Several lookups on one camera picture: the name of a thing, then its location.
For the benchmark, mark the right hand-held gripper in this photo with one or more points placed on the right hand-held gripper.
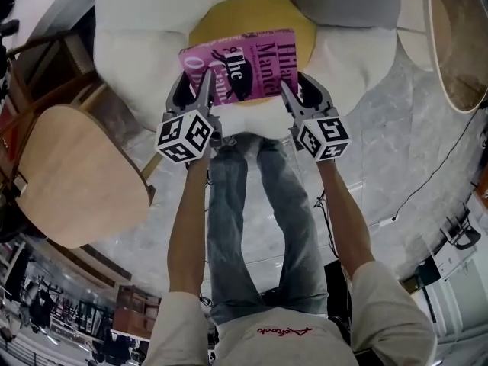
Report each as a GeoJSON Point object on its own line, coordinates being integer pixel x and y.
{"type": "Point", "coordinates": [324, 135]}

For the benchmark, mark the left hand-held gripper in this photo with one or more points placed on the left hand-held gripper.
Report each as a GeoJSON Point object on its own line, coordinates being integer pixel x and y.
{"type": "Point", "coordinates": [185, 137]}

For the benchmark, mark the pink book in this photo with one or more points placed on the pink book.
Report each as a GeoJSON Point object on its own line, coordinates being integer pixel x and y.
{"type": "Point", "coordinates": [263, 65]}

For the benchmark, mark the white flower-shaped sofa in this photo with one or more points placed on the white flower-shaped sofa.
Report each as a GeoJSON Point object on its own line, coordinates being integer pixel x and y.
{"type": "Point", "coordinates": [145, 33]}

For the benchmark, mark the person's left forearm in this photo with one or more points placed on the person's left forearm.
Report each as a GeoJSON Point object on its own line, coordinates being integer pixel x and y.
{"type": "Point", "coordinates": [188, 219]}

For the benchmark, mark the person's right forearm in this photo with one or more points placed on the person's right forearm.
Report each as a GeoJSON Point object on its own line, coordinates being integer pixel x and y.
{"type": "Point", "coordinates": [345, 219]}

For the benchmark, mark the blue jeans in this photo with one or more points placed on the blue jeans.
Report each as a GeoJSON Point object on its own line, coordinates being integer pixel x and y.
{"type": "Point", "coordinates": [236, 223]}

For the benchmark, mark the wooden chair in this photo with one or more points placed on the wooden chair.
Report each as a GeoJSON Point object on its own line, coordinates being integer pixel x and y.
{"type": "Point", "coordinates": [45, 78]}

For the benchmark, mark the beige lamp shade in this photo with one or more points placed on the beige lamp shade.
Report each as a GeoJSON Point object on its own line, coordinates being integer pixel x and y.
{"type": "Point", "coordinates": [457, 40]}

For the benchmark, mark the brown wooden cabinet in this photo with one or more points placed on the brown wooden cabinet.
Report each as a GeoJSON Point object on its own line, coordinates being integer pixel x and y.
{"type": "Point", "coordinates": [135, 311]}

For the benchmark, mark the white t-shirt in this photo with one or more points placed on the white t-shirt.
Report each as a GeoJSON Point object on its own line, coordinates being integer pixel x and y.
{"type": "Point", "coordinates": [286, 341]}

